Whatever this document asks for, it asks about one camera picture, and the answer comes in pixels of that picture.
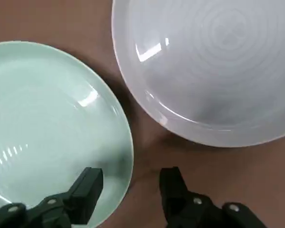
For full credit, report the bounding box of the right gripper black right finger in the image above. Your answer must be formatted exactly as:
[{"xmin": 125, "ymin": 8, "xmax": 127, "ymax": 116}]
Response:
[{"xmin": 159, "ymin": 166, "xmax": 266, "ymax": 228}]

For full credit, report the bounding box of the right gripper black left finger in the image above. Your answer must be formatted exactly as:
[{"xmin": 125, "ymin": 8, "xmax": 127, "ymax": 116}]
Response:
[{"xmin": 0, "ymin": 167, "xmax": 104, "ymax": 228}]

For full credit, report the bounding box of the mint green round plate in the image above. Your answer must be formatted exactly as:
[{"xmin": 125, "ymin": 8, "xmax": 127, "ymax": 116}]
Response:
[{"xmin": 0, "ymin": 41, "xmax": 134, "ymax": 228}]

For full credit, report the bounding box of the pale gray round plate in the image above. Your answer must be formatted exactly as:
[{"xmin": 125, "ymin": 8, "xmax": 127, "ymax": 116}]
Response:
[{"xmin": 111, "ymin": 0, "xmax": 285, "ymax": 148}]

